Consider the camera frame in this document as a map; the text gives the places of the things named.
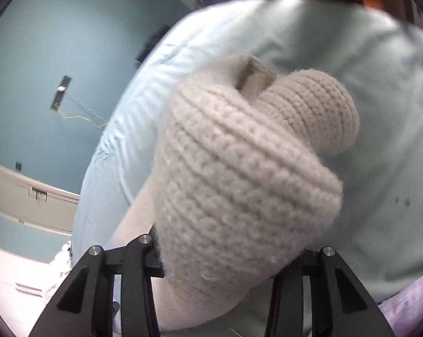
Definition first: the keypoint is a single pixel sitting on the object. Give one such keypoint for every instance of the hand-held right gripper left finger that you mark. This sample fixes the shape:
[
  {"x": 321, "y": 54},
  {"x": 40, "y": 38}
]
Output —
[{"x": 137, "y": 270}]

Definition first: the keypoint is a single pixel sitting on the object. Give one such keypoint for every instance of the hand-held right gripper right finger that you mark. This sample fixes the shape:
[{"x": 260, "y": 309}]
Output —
[{"x": 292, "y": 288}]

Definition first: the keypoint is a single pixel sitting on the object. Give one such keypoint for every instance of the blue and cream knit sweater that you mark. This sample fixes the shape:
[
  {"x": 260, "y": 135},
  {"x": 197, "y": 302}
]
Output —
[{"x": 232, "y": 182}]

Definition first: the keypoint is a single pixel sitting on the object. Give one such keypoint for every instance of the white down jacket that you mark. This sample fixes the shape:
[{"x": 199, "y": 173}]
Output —
[{"x": 62, "y": 259}]

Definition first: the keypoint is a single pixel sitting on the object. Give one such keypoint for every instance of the white wardrobe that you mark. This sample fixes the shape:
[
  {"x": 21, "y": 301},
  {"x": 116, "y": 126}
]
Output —
[{"x": 14, "y": 281}]

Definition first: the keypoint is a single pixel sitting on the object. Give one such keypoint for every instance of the cream room door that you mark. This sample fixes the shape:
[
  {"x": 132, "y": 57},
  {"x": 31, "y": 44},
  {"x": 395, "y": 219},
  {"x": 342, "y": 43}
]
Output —
[{"x": 14, "y": 196}]

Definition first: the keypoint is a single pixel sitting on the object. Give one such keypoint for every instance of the bed with teal sheet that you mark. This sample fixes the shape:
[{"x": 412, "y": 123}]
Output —
[{"x": 373, "y": 94}]

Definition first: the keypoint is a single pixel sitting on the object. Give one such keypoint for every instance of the dark cardboard box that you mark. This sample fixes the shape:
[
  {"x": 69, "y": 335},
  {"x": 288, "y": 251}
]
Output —
[{"x": 151, "y": 45}]

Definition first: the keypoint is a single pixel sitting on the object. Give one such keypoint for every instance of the dark wall switch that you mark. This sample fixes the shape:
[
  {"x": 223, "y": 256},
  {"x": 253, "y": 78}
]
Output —
[{"x": 18, "y": 166}]

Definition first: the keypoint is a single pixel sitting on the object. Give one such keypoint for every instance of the black wall socket strip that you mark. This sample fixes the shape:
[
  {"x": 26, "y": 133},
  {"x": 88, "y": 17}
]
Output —
[{"x": 61, "y": 93}]

